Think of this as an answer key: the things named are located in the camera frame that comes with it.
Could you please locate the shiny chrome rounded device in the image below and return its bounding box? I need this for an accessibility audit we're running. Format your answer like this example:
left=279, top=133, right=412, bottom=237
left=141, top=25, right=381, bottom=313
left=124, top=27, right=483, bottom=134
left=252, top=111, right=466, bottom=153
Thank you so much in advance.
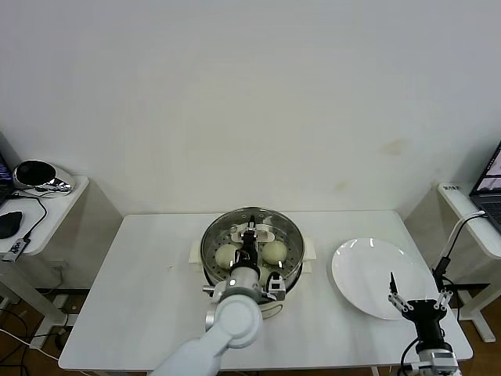
left=12, top=159, right=77, bottom=197

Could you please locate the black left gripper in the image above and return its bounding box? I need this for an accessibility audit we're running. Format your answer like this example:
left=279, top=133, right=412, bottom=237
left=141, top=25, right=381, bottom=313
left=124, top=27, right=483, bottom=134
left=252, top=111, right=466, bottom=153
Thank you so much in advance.
left=233, top=214, right=261, bottom=272

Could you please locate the black computer mouse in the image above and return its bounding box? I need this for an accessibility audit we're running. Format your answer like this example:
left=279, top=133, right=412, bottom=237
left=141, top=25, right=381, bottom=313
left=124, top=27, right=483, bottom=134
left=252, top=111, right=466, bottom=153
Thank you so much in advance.
left=0, top=211, right=23, bottom=239

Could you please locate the black cable on side table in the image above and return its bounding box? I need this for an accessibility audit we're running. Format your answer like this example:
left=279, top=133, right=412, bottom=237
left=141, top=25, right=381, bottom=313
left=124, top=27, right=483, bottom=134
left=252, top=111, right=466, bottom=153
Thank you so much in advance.
left=9, top=191, right=48, bottom=242

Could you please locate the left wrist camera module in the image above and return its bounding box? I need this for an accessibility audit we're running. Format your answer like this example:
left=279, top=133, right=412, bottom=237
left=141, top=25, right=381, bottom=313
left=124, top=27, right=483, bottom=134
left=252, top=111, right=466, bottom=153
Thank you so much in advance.
left=265, top=273, right=287, bottom=302

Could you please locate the white side table with label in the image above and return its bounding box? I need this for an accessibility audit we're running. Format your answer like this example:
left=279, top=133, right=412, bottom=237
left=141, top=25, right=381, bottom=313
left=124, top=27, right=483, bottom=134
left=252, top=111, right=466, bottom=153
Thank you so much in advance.
left=436, top=182, right=501, bottom=344

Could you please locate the white floor cable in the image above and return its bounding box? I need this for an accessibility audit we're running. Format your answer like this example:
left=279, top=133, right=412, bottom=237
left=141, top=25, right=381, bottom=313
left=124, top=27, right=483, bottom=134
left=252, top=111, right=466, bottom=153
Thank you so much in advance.
left=0, top=328, right=59, bottom=363

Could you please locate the grey laptop with bright screen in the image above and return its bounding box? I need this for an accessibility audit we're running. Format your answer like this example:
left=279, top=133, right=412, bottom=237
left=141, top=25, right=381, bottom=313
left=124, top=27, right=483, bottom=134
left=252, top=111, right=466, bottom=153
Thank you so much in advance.
left=467, top=139, right=501, bottom=232

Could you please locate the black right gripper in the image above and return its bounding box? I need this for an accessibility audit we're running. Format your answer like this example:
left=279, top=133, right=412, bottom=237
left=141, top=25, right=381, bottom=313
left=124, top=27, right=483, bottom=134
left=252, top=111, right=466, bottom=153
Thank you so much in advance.
left=387, top=272, right=455, bottom=346

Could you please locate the stainless steel steamer basket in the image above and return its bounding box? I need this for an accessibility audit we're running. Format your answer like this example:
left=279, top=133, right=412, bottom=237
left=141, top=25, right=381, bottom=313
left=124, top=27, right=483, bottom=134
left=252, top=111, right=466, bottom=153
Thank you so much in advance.
left=200, top=207, right=305, bottom=301

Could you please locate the small grey usb adapter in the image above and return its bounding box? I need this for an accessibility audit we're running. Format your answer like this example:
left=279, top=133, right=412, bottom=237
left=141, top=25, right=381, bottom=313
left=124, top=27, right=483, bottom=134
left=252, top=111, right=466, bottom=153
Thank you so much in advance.
left=0, top=236, right=32, bottom=262

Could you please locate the round white plate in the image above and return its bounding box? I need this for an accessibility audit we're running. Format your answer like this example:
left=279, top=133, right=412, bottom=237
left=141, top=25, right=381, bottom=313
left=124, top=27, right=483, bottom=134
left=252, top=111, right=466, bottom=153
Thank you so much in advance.
left=330, top=237, right=427, bottom=320

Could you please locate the white and black charger cable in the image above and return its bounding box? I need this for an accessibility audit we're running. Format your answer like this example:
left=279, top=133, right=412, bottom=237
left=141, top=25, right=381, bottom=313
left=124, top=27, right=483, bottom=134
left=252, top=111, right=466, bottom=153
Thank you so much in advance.
left=431, top=210, right=487, bottom=284

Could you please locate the dark laptop beside chrome device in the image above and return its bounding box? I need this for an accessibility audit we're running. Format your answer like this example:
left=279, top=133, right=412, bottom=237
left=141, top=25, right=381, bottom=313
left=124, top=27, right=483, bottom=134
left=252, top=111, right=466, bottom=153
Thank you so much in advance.
left=0, top=132, right=12, bottom=208

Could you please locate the white side table with mouse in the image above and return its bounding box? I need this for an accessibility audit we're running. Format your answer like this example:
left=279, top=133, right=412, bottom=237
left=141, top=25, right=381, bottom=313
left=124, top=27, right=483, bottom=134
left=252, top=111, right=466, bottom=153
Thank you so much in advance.
left=0, top=175, right=89, bottom=349

